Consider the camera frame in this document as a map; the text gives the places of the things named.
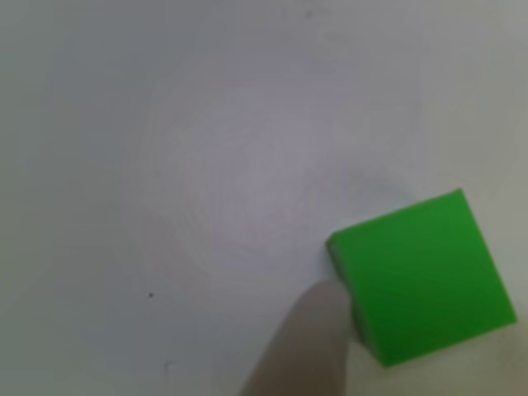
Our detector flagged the green cube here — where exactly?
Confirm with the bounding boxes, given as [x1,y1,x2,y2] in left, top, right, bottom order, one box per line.
[325,187,518,369]

